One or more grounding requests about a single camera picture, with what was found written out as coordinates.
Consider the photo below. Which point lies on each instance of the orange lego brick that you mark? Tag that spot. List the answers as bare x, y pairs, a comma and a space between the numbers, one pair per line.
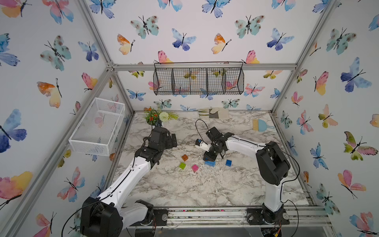
184, 158

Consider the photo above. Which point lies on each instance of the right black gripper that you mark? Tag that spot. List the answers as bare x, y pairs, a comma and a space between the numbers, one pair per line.
208, 156

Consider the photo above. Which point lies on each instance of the black wire wall basket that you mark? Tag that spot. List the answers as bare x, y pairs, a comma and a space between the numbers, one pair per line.
196, 78

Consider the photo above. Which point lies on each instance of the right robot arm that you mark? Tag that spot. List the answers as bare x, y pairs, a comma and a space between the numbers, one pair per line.
272, 163

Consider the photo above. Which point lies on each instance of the blue hand brush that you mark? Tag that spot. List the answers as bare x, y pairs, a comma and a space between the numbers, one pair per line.
260, 125

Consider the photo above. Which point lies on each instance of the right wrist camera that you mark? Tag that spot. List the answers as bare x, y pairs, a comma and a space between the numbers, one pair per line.
202, 145

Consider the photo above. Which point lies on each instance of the beige folded cloth stack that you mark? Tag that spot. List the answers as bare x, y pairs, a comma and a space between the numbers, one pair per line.
213, 113

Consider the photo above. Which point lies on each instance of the potted flower plant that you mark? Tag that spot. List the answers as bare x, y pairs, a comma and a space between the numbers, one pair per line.
155, 117

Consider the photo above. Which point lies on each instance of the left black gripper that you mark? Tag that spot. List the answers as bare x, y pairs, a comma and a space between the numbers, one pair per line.
169, 144

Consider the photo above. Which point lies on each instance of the long light blue lego brick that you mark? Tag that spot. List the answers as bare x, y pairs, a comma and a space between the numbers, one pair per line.
209, 163

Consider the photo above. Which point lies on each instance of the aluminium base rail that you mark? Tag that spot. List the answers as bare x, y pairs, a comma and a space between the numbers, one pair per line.
239, 216

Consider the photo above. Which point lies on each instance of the white mesh wall basket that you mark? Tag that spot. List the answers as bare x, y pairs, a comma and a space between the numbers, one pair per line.
97, 130

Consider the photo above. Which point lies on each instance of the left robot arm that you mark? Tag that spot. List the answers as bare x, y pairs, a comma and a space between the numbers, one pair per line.
104, 215

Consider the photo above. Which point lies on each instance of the green lego brick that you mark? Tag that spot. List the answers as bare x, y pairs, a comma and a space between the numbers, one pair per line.
182, 166

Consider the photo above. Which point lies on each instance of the pink lego brick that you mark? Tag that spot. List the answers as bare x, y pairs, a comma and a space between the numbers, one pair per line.
195, 168

